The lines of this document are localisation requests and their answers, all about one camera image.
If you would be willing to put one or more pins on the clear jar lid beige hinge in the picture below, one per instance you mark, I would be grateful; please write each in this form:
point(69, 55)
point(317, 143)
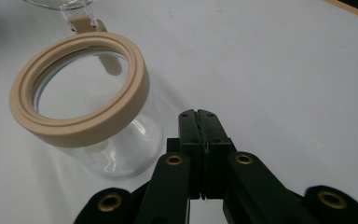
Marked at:
point(80, 18)

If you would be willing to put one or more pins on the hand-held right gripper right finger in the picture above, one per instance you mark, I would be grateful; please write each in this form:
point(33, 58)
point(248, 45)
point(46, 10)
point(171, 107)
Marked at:
point(216, 130)

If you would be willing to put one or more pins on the clear glass jar beige rim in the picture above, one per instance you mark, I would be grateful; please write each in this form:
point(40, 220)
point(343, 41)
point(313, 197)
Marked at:
point(84, 124)

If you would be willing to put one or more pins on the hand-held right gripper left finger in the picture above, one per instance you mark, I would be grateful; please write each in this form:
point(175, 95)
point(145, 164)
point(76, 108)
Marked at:
point(189, 130)

